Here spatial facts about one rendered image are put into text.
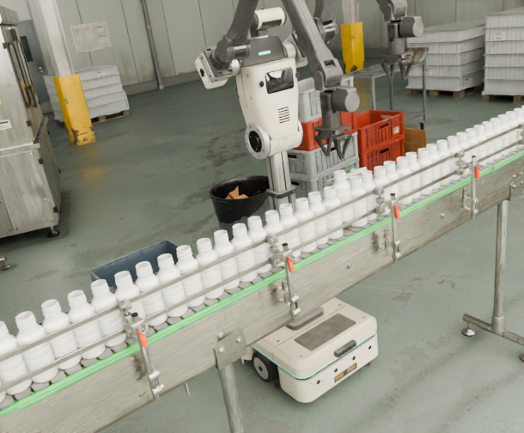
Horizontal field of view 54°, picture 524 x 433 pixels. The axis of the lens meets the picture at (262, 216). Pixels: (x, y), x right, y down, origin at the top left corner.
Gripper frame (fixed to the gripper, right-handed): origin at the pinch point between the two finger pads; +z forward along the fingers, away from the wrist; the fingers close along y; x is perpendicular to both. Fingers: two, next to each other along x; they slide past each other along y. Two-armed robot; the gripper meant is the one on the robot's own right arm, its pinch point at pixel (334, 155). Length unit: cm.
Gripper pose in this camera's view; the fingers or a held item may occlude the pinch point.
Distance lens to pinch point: 166.1
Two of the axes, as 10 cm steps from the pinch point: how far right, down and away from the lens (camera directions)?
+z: 1.4, 9.2, 3.6
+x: 7.9, -3.2, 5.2
